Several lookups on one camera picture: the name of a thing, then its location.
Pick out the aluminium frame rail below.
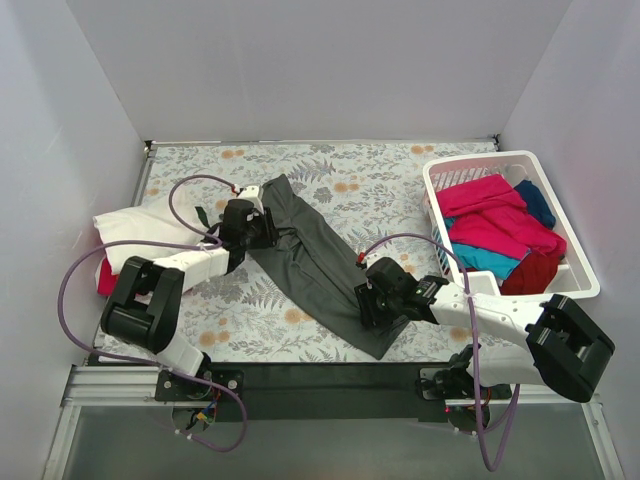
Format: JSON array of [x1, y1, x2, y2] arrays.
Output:
[[42, 149, 166, 480]]

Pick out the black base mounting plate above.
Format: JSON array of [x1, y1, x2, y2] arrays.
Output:
[[154, 361, 511, 424]]

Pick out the pink t shirt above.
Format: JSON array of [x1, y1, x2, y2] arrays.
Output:
[[436, 174, 567, 260]]

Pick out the folded magenta t shirt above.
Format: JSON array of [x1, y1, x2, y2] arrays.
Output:
[[96, 257, 119, 297]]

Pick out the grey t shirt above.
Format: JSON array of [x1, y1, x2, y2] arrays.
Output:
[[249, 175, 408, 360]]

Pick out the folded white t shirt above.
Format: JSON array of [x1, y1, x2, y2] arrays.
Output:
[[93, 195, 202, 275]]

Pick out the floral patterned table mat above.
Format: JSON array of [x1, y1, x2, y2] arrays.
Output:
[[134, 141, 495, 363]]

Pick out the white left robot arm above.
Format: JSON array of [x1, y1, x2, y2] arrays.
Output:
[[100, 197, 279, 400]]

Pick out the navy blue t shirt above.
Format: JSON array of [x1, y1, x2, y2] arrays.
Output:
[[514, 180, 556, 230]]

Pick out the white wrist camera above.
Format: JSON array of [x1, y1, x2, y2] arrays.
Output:
[[232, 184, 264, 214], [356, 252, 381, 271]]

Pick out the white plastic laundry basket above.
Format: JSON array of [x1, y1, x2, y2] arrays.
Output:
[[423, 150, 600, 299]]

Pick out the folded dark green t shirt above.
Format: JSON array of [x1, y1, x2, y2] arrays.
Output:
[[195, 206, 211, 231]]

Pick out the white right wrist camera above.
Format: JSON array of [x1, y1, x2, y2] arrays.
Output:
[[356, 252, 381, 271]]

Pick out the dark red t shirt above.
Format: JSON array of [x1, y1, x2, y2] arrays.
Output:
[[500, 252, 560, 295]]

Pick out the teal t shirt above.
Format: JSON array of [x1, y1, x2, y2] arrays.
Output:
[[444, 213, 528, 283]]

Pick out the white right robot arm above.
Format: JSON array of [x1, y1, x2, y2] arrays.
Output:
[[355, 257, 615, 403]]

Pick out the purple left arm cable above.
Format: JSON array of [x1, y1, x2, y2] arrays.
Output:
[[57, 175, 249, 454]]

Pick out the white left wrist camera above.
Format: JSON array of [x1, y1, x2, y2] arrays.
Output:
[[232, 184, 264, 214]]

